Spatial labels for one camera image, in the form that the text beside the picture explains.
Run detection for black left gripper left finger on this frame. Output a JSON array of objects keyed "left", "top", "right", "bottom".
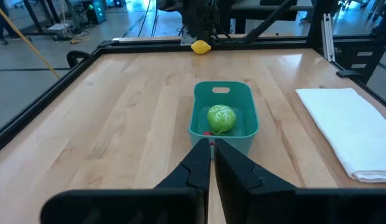
[{"left": 40, "top": 138, "right": 212, "bottom": 224}]

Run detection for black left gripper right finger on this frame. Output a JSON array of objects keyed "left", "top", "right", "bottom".
[{"left": 213, "top": 138, "right": 386, "bottom": 224}]

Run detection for green toy cabbage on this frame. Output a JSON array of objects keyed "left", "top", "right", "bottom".
[{"left": 207, "top": 104, "right": 238, "bottom": 136}]

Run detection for teal plastic bin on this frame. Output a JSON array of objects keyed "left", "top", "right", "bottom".
[{"left": 187, "top": 81, "right": 260, "bottom": 160}]

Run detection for yellow toy lemon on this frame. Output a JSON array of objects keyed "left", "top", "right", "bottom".
[{"left": 190, "top": 39, "right": 212, "bottom": 55}]

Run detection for white folded towel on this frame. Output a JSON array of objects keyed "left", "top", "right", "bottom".
[{"left": 294, "top": 87, "right": 386, "bottom": 184}]

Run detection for black table edge clip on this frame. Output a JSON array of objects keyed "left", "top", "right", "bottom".
[{"left": 336, "top": 69, "right": 364, "bottom": 79}]

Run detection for black cabinet with white labels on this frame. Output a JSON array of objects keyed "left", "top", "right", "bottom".
[{"left": 334, "top": 45, "right": 386, "bottom": 85}]

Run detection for silver extrusion bar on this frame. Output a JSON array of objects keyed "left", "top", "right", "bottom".
[{"left": 321, "top": 12, "right": 336, "bottom": 63}]

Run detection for black background table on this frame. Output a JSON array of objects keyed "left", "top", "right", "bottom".
[{"left": 229, "top": 0, "right": 316, "bottom": 35}]

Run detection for computer tower with green light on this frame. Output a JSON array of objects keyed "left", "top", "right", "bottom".
[{"left": 82, "top": 0, "right": 108, "bottom": 26}]

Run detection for person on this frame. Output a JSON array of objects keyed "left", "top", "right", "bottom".
[{"left": 0, "top": 0, "right": 14, "bottom": 45}]

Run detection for black aluminium table frame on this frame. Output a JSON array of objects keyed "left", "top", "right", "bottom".
[{"left": 0, "top": 0, "right": 386, "bottom": 156}]

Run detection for silver arm base bracket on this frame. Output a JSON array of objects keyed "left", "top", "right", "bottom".
[{"left": 180, "top": 34, "right": 197, "bottom": 47}]

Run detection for black frame handle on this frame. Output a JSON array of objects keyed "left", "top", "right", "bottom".
[{"left": 66, "top": 50, "right": 92, "bottom": 68}]

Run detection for yellow cord coil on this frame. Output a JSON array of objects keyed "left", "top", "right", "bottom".
[{"left": 69, "top": 35, "right": 90, "bottom": 45}]

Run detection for yellow slanting cable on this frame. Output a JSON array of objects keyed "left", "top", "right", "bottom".
[{"left": 0, "top": 0, "right": 61, "bottom": 80}]

